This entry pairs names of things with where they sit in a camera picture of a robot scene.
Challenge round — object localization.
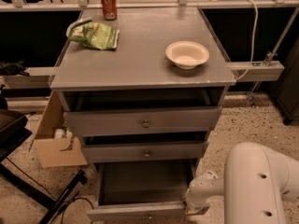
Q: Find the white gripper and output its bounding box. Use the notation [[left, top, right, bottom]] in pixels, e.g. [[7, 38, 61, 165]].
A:
[[184, 171, 224, 215]]

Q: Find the grey bottom drawer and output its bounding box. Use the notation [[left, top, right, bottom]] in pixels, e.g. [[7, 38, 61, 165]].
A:
[[87, 160, 195, 221]]

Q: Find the grey drawer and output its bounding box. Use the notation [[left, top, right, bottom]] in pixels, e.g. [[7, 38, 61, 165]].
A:
[[64, 106, 221, 137], [87, 160, 195, 221], [81, 141, 208, 163]]

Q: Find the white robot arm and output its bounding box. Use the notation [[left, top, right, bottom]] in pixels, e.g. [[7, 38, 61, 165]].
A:
[[184, 142, 299, 224]]

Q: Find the grey drawer cabinet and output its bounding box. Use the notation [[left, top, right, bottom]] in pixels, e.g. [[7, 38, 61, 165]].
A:
[[50, 7, 236, 173]]

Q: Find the grey middle drawer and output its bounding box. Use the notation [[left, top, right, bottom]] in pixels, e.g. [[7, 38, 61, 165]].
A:
[[81, 141, 208, 163]]

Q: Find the grey top drawer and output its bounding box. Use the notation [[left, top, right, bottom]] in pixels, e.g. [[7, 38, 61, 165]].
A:
[[64, 106, 221, 137]]

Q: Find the dark cabinet at right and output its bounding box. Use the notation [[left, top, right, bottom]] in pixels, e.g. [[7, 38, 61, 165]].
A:
[[270, 38, 299, 125]]

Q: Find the white paper bowl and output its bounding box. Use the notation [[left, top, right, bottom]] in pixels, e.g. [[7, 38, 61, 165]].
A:
[[165, 41, 209, 70]]

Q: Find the cardboard box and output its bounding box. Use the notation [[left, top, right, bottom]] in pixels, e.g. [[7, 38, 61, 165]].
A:
[[34, 91, 87, 168]]

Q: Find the green chip bag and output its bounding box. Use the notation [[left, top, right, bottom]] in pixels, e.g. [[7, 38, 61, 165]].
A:
[[66, 17, 120, 50]]

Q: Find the black chair base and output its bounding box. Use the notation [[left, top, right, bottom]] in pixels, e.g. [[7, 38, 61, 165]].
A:
[[0, 98, 91, 224]]

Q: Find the red soda can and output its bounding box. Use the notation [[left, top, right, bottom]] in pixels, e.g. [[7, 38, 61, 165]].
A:
[[101, 0, 117, 21]]

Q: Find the metal frame rail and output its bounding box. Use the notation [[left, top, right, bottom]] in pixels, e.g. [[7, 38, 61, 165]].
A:
[[0, 61, 284, 89]]

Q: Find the black floor cable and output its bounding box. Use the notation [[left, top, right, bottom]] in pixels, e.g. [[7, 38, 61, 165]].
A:
[[6, 157, 95, 224]]

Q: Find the white cable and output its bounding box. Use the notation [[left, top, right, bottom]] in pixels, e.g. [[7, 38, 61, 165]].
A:
[[235, 0, 259, 81]]

